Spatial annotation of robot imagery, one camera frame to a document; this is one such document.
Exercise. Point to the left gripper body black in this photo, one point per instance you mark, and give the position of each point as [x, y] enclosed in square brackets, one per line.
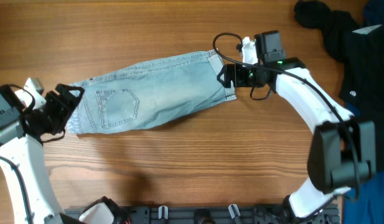
[52, 114]

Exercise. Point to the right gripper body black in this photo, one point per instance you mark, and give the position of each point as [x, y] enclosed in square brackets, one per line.
[248, 75]

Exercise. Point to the light blue denim shorts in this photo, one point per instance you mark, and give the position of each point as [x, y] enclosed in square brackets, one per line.
[149, 94]

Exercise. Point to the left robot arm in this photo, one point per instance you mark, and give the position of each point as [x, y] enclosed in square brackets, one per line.
[22, 157]

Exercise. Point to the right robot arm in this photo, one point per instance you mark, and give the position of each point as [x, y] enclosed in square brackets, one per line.
[342, 154]

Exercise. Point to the black garment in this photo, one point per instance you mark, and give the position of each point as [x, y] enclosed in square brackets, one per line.
[361, 49]

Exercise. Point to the blue garment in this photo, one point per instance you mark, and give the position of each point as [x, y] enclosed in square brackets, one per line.
[369, 209]

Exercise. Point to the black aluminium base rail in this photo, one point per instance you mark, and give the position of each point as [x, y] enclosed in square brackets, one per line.
[259, 214]

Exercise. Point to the right grey rail clip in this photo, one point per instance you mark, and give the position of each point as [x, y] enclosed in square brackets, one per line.
[234, 211]

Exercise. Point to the grey rail clip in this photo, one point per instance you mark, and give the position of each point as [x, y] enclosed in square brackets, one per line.
[234, 211]
[163, 212]

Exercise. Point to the left grey rail clip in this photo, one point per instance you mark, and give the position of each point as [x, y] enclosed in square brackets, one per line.
[163, 212]

